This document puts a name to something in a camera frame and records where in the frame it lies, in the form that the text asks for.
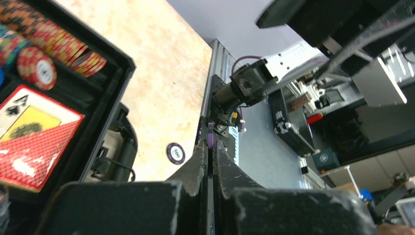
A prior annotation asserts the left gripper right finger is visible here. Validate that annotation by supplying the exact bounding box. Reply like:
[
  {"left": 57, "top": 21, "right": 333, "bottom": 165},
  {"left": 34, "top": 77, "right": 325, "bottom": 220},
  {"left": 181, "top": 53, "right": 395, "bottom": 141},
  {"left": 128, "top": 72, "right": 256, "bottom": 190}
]
[{"left": 212, "top": 140, "right": 264, "bottom": 235}]

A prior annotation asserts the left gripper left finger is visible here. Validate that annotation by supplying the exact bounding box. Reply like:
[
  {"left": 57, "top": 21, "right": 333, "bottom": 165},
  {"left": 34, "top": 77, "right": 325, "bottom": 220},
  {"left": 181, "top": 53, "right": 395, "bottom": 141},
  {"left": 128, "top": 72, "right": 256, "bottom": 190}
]
[{"left": 165, "top": 140, "right": 208, "bottom": 235}]

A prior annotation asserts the black poker set case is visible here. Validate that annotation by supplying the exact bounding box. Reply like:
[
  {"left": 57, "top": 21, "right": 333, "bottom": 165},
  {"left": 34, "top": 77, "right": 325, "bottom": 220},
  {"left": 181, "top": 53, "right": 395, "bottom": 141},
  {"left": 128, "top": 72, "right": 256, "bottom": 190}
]
[{"left": 0, "top": 0, "right": 135, "bottom": 205}]

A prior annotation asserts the red playing card box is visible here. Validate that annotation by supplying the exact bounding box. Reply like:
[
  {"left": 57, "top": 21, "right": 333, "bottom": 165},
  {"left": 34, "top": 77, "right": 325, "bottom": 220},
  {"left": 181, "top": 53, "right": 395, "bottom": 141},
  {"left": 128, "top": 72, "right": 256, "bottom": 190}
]
[{"left": 0, "top": 85, "right": 85, "bottom": 192}]

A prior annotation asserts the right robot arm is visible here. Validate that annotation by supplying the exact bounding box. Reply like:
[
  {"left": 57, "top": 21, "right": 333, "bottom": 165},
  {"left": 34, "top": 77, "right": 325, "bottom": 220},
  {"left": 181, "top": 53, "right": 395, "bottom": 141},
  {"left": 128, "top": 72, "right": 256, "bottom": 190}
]
[{"left": 212, "top": 41, "right": 328, "bottom": 112}]

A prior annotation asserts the orange red chip row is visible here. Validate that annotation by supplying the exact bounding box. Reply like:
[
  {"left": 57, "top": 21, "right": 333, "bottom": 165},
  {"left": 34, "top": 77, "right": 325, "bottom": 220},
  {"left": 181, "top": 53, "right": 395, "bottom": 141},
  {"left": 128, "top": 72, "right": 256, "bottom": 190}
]
[{"left": 0, "top": 0, "right": 107, "bottom": 77}]

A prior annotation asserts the red white chip in case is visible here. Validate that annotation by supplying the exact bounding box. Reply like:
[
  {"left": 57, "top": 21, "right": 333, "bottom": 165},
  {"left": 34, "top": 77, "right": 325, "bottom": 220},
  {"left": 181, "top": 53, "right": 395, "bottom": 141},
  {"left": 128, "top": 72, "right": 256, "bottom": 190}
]
[{"left": 17, "top": 47, "right": 57, "bottom": 91}]

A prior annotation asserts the green multicolour chip row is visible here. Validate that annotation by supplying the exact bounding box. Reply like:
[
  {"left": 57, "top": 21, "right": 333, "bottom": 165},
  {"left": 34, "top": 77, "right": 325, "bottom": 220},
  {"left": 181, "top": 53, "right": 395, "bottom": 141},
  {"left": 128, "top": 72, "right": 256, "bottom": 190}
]
[{"left": 0, "top": 24, "right": 31, "bottom": 71}]

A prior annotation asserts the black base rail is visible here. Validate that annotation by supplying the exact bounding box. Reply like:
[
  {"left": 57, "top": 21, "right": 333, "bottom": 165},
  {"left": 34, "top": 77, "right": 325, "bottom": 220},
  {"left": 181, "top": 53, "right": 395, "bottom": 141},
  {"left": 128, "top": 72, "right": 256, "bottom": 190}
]
[{"left": 195, "top": 39, "right": 239, "bottom": 165}]

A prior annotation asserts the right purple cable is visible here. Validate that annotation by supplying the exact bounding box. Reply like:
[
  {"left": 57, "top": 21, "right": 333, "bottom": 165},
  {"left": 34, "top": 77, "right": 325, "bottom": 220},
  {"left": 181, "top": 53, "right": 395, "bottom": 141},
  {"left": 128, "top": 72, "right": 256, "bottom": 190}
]
[{"left": 231, "top": 55, "right": 263, "bottom": 134}]

